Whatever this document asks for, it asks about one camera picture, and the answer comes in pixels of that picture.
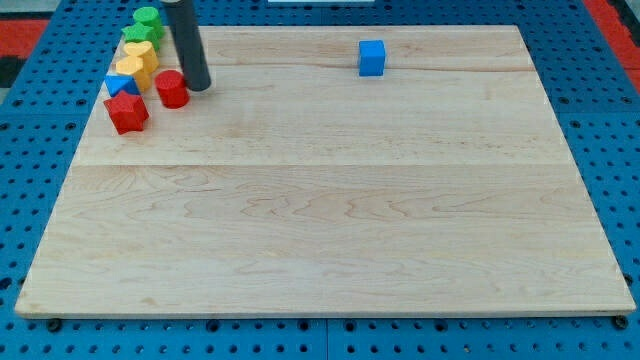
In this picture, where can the red cylinder block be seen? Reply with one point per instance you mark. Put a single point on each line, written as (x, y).
(171, 87)

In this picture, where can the red star block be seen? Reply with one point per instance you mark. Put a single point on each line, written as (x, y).
(127, 112)

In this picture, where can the green star block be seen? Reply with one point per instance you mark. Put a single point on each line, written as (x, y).
(139, 32)

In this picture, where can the light wooden board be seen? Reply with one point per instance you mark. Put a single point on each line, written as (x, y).
(295, 188)

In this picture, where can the blue cube block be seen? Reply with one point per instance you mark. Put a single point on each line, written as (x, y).
(372, 58)

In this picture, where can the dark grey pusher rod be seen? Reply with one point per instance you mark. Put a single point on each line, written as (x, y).
(185, 32)

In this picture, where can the yellow heart block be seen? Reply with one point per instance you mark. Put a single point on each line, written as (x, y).
(146, 51)

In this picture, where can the yellow pentagon block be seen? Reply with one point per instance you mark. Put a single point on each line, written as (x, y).
(134, 66)

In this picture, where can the blue triangle block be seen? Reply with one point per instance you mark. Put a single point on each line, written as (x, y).
(116, 83)

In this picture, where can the green cylinder block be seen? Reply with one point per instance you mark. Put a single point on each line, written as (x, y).
(150, 16)

